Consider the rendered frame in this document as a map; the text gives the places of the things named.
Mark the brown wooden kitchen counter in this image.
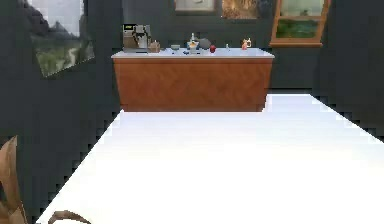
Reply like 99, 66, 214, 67
111, 47, 276, 113

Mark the dark grey round pot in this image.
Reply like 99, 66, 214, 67
197, 37, 212, 51

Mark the silver coffee machine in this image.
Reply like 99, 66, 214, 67
122, 23, 152, 54

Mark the wooden framed window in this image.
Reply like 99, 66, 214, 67
269, 0, 333, 48

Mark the pale framed wall picture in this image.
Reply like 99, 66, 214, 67
174, 0, 217, 13

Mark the brown framed wall picture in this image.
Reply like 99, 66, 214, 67
221, 0, 262, 20

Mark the mountain landscape wall picture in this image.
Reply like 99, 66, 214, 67
20, 0, 96, 79

